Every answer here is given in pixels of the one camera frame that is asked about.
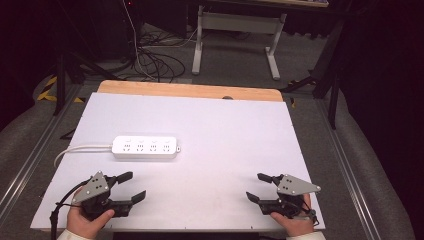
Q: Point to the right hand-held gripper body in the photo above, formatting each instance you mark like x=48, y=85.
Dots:
x=293, y=186

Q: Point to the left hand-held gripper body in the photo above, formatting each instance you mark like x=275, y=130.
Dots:
x=95, y=188

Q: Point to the person's left hand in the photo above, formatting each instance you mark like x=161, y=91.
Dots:
x=80, y=224

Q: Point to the person's right hand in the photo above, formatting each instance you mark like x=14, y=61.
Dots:
x=300, y=226

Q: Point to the white power strip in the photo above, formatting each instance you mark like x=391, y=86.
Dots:
x=145, y=147

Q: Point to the white table cover board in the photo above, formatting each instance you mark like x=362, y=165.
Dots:
x=206, y=133

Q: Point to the wooden table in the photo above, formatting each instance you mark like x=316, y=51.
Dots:
x=186, y=89

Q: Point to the yellow black floor tape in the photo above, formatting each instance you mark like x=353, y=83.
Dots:
x=46, y=91

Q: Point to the black tripod stand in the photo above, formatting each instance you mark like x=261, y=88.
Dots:
x=60, y=83
x=333, y=83

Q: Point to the dark computer case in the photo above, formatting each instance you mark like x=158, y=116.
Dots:
x=118, y=26

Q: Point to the aluminium floor rail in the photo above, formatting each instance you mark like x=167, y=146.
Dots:
x=36, y=146
x=346, y=173

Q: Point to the white metal desk frame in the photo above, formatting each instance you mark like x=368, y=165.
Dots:
x=240, y=21

